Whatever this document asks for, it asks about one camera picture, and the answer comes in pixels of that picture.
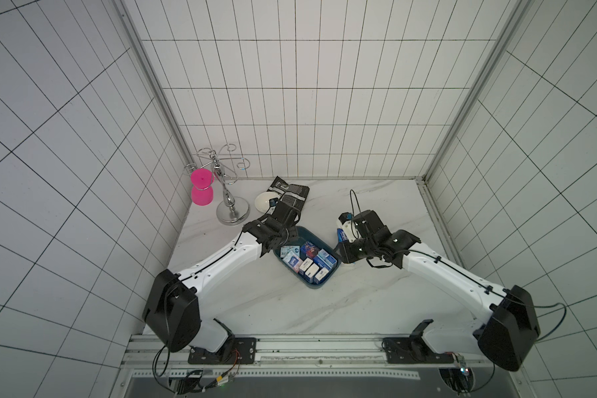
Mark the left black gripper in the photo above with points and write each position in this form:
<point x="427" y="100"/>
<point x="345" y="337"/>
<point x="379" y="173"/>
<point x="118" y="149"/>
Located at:
<point x="293" y="233"/>

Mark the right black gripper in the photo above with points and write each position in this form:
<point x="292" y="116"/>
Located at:
<point x="356" y="243"/>

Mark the dark blue Tempo tissue pack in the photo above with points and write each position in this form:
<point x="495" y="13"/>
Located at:
<point x="342" y="237"/>

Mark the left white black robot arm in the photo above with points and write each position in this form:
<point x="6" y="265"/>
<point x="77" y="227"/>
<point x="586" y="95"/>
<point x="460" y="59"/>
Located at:
<point x="173" y="309"/>

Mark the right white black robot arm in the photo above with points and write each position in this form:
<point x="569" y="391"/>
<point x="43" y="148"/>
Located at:
<point x="500" y="324"/>

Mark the teal plastic storage box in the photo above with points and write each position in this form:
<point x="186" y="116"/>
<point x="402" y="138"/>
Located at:
<point x="312" y="272"/>

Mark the white ceramic bowl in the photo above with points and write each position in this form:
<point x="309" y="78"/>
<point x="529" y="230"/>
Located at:
<point x="266" y="201"/>

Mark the black snack packet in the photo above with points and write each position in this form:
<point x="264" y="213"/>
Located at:
<point x="291" y="189"/>

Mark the chrome cup holder stand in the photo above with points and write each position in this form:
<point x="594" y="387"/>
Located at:
<point x="223" y="163"/>

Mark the pink plastic cup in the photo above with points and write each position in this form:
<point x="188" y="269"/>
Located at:
<point x="202" y="192"/>

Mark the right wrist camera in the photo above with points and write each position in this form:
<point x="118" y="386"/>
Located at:
<point x="346" y="222"/>

